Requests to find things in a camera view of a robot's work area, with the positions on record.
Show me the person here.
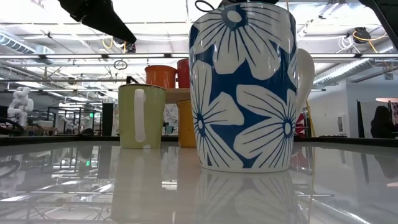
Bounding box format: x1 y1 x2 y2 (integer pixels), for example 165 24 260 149
369 105 398 139

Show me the blue white flower mug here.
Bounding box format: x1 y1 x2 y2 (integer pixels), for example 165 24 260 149
188 2 316 174

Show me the silver ventilation duct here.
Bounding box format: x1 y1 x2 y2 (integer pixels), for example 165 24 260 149
0 30 55 57
312 57 398 86

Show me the amber yellow mug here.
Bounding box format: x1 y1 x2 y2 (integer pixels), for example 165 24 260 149
176 99 197 149

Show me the black ceiling cable reel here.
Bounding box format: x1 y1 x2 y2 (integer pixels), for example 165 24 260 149
337 26 389 54
102 36 137 54

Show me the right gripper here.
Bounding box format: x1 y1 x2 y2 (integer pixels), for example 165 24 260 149
217 0 280 5

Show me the hanging black ring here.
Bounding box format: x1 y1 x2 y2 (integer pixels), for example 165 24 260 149
113 59 129 71

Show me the red mug white inside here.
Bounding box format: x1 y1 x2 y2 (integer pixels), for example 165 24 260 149
177 58 191 89

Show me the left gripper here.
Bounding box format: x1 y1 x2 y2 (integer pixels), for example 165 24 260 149
57 0 137 44

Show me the light green mug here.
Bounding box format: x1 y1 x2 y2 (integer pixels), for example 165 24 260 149
118 83 167 150

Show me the yellow cable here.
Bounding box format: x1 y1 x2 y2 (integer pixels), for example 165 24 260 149
305 100 315 138

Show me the red and white sign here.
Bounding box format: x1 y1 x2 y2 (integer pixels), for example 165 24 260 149
294 112 308 138

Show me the orange ribbed mug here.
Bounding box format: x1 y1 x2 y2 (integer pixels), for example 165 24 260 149
144 65 178 89

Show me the black aluminium table frame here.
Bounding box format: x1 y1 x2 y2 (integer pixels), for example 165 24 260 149
0 134 398 147

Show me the black cabinet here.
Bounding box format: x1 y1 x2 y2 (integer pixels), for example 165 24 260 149
101 102 114 137

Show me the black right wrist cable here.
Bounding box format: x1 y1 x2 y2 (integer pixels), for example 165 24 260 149
194 0 216 13

